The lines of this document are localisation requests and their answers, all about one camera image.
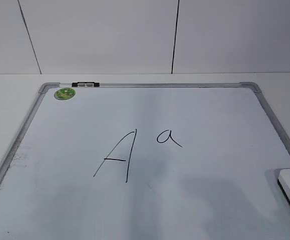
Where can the black and clear hanger clip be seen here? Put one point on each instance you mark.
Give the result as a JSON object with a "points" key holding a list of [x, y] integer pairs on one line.
{"points": [[81, 84]]}

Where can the round green sticker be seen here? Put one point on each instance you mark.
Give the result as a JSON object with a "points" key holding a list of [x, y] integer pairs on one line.
{"points": [[64, 94]]}

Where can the white whiteboard with aluminium frame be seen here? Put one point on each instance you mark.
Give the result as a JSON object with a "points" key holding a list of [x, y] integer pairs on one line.
{"points": [[139, 162]]}

